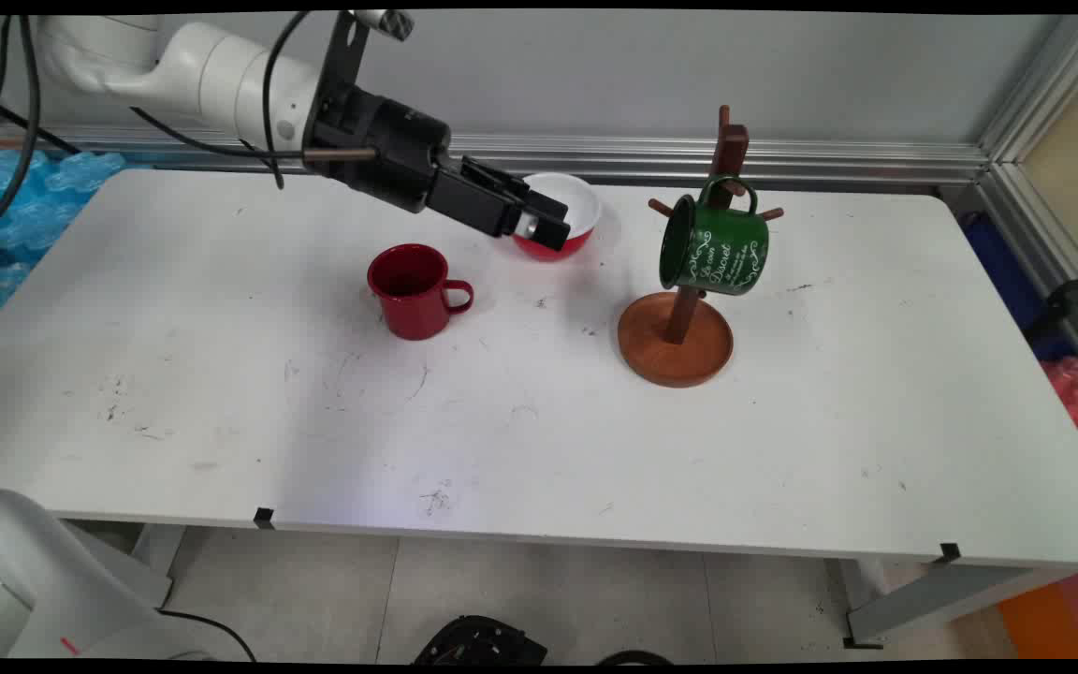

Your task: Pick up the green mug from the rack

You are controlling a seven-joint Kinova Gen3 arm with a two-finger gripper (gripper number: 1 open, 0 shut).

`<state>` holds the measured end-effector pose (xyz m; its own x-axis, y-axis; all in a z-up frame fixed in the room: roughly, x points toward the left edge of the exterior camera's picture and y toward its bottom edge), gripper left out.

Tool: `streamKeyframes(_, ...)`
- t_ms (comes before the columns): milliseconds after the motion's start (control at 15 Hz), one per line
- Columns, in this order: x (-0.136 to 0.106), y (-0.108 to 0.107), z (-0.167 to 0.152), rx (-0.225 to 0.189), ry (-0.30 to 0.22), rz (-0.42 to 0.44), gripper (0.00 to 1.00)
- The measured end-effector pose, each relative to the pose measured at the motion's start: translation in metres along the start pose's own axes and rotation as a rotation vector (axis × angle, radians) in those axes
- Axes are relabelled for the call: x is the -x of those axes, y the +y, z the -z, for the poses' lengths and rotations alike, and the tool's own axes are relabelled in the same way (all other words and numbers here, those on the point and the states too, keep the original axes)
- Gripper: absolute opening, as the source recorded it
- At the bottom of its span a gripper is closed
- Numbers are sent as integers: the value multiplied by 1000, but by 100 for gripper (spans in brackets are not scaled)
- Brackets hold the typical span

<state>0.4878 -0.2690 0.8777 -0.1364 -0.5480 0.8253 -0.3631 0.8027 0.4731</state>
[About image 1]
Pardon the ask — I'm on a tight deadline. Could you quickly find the green enamel mug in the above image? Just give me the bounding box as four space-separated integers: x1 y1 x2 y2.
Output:
659 174 771 297

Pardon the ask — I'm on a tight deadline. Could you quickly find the red plastic bag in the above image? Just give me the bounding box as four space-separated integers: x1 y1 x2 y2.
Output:
1040 356 1078 483

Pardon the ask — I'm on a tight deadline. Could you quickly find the thin black rod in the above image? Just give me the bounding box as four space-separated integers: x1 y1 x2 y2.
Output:
0 89 81 156

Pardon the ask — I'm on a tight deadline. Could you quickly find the blue plastic bin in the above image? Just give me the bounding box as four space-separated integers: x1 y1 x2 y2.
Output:
960 211 1078 361

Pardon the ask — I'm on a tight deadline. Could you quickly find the aluminium frame post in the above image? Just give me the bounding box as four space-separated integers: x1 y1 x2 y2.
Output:
974 14 1078 394

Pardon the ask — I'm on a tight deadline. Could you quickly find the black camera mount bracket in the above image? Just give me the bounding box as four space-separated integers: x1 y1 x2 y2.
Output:
303 11 373 179

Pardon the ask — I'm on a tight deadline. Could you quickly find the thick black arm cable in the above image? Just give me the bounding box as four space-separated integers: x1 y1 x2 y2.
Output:
0 14 42 268

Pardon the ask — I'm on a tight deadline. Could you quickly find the brown wooden mug tree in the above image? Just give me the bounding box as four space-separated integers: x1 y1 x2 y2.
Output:
618 105 784 388

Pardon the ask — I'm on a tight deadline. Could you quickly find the orange floor mat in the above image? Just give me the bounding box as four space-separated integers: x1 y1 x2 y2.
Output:
998 571 1078 659

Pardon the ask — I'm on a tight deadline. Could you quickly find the red enamel mug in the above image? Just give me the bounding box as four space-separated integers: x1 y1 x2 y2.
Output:
367 243 475 341

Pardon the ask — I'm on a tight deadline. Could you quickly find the grey table leg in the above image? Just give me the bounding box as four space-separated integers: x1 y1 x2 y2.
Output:
130 522 187 608
840 557 1078 649

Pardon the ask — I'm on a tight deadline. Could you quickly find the black device on floor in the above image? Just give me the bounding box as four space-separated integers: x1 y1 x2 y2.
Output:
413 615 549 666

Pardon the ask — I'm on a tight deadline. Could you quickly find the aluminium frame rail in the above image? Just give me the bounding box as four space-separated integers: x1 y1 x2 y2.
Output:
0 122 991 186

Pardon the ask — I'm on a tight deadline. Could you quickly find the black cable on floor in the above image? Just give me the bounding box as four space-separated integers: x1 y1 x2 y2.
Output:
157 608 259 662

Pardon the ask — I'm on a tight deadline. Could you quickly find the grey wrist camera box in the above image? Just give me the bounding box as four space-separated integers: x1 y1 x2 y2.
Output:
352 9 415 41

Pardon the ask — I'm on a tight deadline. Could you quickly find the white rounded machine housing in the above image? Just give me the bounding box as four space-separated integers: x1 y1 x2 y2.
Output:
0 489 222 661

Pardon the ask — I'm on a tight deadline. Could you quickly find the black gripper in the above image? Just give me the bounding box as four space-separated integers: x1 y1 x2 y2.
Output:
313 84 570 252

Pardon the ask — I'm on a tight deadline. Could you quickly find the thin black camera cable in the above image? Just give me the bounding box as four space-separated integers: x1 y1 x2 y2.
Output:
130 11 381 190

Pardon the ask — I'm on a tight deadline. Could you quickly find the red bowl white inside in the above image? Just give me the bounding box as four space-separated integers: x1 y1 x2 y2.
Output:
511 172 603 262

